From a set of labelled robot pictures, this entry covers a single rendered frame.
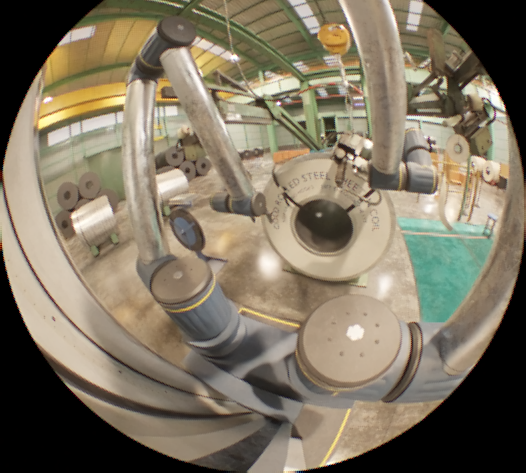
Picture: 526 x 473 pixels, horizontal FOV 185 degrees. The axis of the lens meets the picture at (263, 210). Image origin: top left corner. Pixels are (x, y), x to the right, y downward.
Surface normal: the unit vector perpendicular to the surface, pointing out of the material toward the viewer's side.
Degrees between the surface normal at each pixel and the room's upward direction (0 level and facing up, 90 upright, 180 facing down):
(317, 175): 90
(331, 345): 0
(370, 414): 0
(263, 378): 0
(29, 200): 90
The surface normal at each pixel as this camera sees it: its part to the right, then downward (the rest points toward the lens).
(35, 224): 0.88, 0.04
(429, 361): -0.32, -0.74
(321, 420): -0.15, -0.92
